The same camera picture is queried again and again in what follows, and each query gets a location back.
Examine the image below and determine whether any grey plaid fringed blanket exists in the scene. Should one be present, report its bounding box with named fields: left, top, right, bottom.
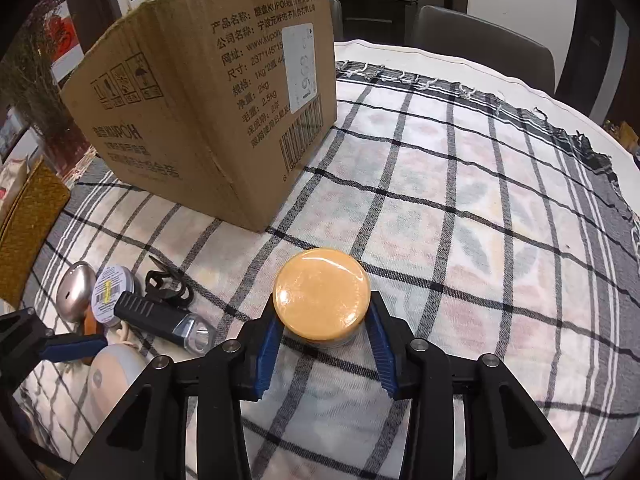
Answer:
left=10, top=59, right=640, bottom=480

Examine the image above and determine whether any black folding clip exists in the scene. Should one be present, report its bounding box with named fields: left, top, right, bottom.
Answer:
left=145, top=255, right=196, bottom=309

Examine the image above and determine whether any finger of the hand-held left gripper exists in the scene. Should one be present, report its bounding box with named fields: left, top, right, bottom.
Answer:
left=0, top=307, right=109, bottom=396

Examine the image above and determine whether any dark interior door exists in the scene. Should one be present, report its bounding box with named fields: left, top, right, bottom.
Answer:
left=555, top=0, right=640, bottom=122

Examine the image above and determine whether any dried plant bunch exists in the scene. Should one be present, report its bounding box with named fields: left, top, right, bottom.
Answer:
left=9, top=35, right=92, bottom=177

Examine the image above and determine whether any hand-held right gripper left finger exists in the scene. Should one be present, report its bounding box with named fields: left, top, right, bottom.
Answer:
left=67, top=292, right=287, bottom=480

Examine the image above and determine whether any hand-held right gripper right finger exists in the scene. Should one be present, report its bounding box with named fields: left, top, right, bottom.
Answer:
left=366, top=290, right=586, bottom=480

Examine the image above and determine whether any brown cardboard box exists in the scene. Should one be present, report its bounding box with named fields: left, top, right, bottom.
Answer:
left=60, top=0, right=339, bottom=234

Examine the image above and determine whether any red wall poster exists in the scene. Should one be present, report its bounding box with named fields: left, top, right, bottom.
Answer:
left=37, top=0, right=84, bottom=84

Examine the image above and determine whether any white printed bag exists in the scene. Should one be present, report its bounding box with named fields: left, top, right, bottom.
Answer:
left=0, top=156, right=32, bottom=226

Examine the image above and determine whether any silver oval metal piece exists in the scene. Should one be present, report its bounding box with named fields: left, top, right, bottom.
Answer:
left=56, top=261, right=97, bottom=324

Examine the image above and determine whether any round tin with orange lid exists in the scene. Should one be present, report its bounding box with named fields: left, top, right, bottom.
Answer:
left=273, top=247, right=372, bottom=349

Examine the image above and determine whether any small round labelled tin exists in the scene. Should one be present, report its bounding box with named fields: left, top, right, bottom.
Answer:
left=91, top=264, right=139, bottom=326

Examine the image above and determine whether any grey dining chair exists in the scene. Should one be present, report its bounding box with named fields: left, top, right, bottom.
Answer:
left=405, top=5, right=557, bottom=97
left=327, top=0, right=346, bottom=44

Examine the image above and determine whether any beige round device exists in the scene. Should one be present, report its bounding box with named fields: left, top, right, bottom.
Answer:
left=87, top=342, right=154, bottom=429

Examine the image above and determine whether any woven straw mat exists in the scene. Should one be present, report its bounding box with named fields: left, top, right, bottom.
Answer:
left=0, top=156, right=71, bottom=309

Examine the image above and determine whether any brown wooden piece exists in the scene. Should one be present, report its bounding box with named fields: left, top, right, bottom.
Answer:
left=81, top=307, right=109, bottom=339

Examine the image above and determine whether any black flashlight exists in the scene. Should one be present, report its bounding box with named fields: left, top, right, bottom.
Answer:
left=114, top=291, right=217, bottom=356

